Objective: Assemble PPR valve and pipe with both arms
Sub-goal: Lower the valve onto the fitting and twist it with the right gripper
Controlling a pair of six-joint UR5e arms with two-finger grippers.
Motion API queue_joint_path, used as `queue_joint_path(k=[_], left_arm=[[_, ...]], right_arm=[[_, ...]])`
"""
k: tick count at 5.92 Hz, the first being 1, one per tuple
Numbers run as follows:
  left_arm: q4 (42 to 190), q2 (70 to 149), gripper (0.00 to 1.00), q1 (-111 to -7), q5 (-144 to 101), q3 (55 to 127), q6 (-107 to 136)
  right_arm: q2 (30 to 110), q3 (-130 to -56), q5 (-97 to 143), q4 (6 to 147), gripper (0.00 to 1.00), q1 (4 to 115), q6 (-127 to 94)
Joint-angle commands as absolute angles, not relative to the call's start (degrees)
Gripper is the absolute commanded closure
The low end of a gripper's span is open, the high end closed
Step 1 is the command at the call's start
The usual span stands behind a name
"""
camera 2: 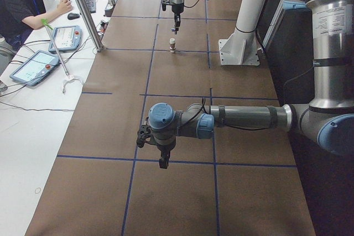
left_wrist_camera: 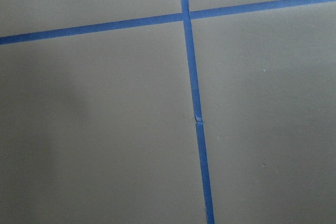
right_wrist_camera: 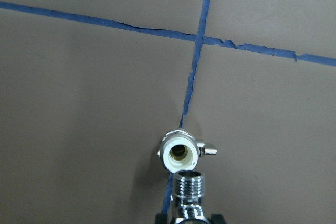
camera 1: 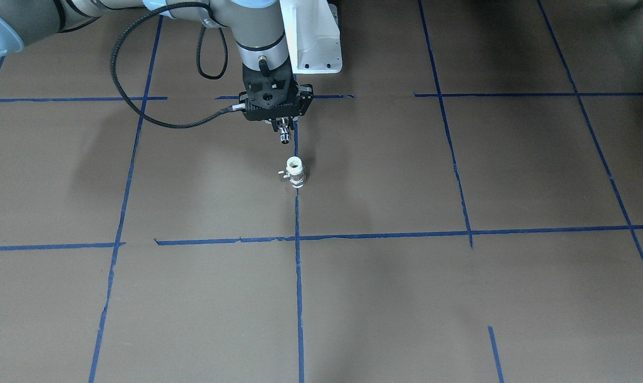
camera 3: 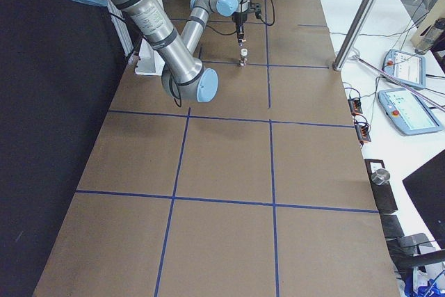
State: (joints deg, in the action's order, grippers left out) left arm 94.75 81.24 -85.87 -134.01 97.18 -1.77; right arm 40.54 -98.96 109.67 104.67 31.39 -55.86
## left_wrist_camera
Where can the brown paper table cover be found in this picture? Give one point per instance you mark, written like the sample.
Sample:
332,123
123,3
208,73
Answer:
167,111

